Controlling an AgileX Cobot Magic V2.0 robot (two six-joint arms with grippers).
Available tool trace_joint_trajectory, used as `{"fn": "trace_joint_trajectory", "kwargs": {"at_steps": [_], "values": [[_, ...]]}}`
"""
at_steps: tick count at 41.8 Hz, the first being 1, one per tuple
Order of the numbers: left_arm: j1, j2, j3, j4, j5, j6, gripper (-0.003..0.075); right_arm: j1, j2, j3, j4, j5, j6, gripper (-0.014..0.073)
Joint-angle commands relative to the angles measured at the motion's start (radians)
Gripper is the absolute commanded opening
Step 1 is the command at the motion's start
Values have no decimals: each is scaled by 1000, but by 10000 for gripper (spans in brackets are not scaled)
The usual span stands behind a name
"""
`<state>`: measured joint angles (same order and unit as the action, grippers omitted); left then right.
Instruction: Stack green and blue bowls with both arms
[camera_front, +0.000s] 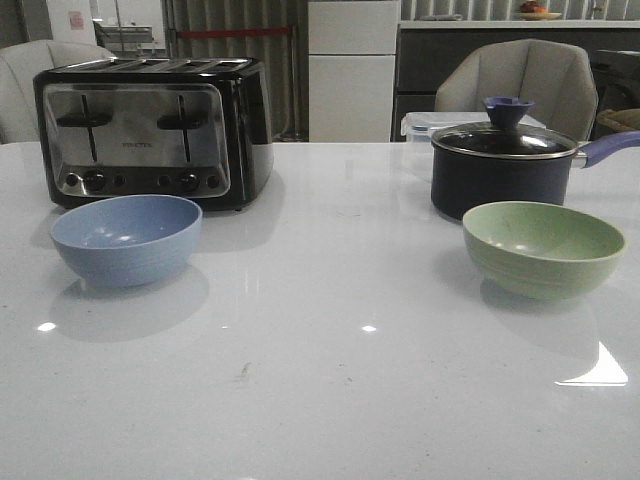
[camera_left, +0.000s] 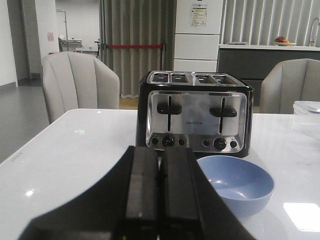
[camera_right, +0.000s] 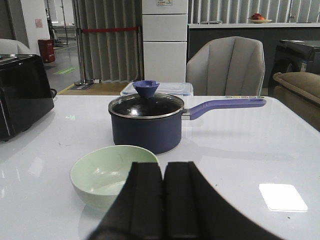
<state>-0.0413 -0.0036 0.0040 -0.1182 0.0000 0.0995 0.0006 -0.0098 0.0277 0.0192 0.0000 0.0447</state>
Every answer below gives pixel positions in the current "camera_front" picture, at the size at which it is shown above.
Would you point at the blue bowl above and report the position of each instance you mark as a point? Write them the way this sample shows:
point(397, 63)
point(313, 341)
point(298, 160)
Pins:
point(128, 240)

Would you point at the green bowl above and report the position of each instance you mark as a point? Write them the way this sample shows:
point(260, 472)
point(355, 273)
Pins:
point(541, 250)

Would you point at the clear plastic food container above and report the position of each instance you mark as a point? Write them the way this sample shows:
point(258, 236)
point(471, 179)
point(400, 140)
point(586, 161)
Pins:
point(419, 126)

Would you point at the dark blue saucepan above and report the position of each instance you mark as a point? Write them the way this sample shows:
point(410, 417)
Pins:
point(461, 182)

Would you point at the black and chrome toaster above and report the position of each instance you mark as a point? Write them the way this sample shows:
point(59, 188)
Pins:
point(194, 128)

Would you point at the white refrigerator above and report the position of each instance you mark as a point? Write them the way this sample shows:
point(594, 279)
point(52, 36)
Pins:
point(351, 67)

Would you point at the glass pot lid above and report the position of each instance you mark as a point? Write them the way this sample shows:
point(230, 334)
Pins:
point(504, 135)

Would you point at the grey kitchen counter cabinet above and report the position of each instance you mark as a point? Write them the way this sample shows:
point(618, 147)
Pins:
point(429, 51)

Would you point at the red barrier belt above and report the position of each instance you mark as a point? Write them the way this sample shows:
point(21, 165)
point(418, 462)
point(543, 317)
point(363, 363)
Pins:
point(234, 33)

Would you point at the beige chair right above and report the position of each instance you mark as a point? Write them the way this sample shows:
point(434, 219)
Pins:
point(556, 77)

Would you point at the beige chair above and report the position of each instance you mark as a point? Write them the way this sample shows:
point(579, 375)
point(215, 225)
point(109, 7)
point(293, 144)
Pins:
point(556, 77)
point(19, 66)

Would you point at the fruit bowl on counter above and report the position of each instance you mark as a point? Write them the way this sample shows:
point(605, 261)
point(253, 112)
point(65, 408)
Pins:
point(534, 11)

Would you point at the beige chair left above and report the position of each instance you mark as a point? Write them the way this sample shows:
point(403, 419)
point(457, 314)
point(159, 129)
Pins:
point(19, 66)

